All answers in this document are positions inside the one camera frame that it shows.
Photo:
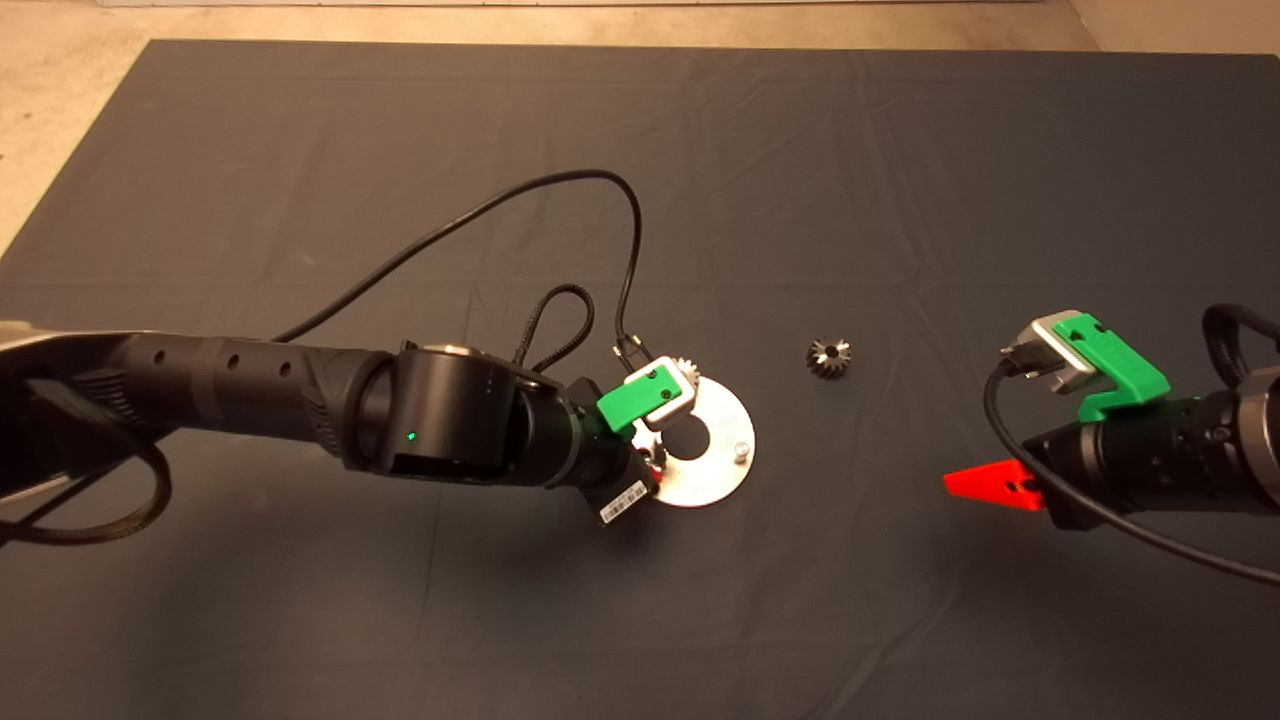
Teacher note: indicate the steel planetary gear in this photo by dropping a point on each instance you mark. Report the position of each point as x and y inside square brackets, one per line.
[688, 368]
[830, 365]
[652, 450]

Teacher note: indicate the dark grey table cloth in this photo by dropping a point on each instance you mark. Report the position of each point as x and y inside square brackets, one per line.
[900, 200]

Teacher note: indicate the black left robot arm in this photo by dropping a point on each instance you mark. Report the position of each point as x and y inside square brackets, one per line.
[300, 395]

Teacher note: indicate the round metal carrier plate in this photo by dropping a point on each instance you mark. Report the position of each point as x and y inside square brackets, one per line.
[715, 480]

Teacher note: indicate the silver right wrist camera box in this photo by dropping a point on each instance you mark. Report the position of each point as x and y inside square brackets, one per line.
[1055, 350]

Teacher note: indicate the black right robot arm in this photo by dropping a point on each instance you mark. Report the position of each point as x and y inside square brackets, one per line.
[1265, 440]

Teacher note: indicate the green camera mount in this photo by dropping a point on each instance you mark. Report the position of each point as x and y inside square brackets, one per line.
[635, 402]
[1115, 368]

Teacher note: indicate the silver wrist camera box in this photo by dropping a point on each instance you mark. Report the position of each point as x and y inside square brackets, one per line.
[682, 400]
[1055, 350]

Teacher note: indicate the green right camera mount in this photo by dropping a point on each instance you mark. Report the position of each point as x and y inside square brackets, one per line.
[1115, 368]

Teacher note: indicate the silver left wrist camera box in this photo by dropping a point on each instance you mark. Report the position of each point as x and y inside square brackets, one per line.
[682, 400]

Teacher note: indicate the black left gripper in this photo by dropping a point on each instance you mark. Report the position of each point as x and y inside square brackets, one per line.
[615, 480]

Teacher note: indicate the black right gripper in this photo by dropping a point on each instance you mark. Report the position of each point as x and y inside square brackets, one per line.
[1130, 465]

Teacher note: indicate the green left camera mount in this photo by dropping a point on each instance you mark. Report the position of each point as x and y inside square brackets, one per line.
[635, 402]

